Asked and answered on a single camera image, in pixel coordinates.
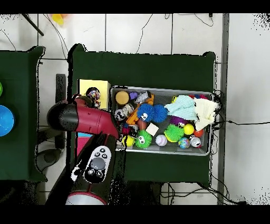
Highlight black rod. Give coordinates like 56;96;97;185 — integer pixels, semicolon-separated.
21;14;45;36

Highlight multicolour print cloth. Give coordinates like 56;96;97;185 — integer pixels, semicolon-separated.
86;87;102;106

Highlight small wooden cube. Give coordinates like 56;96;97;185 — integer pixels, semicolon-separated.
146;123;159;136

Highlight white toy baseball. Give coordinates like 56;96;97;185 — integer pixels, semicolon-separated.
155;134;168;147

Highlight yellow floor object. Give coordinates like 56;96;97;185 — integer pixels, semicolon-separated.
51;14;66;26

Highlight cream yellow cloth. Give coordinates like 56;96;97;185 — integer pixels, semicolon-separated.
194;98;221;132

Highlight orange plastic toy brick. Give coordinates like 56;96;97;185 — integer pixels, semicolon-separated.
126;107;141;126

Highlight mint green cloth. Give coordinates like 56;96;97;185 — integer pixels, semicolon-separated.
164;95;198;121

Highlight yellow ball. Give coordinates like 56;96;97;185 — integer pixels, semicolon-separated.
184;123;195;136
124;135;136;147

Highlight blue round disc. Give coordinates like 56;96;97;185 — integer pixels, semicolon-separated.
0;105;15;137

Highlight peach orange ball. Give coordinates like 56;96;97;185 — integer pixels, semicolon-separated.
115;91;130;106

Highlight green cloth side table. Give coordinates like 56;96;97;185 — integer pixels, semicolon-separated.
0;45;46;182

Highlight black chair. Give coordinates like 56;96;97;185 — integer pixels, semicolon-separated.
37;73;68;172

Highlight black white toy soccer ball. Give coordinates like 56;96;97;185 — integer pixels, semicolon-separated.
114;109;127;122

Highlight large light green spiky ball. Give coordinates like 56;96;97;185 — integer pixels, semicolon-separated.
164;124;185;143

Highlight grey metal beam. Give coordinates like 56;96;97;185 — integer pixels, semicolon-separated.
216;13;230;206

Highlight black cable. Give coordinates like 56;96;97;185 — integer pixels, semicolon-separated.
136;13;155;54
212;89;270;131

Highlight wooden box with three holes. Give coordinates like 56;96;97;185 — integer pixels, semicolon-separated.
75;79;112;166

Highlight blue spiky ball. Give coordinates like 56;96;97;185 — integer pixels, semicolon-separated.
137;103;155;122
151;105;169;123

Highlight globe print ball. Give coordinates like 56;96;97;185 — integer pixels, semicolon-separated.
177;137;191;150

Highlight shallow clear mesh bin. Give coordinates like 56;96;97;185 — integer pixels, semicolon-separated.
110;86;213;157

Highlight brown toy football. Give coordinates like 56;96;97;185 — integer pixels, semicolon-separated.
137;119;148;131

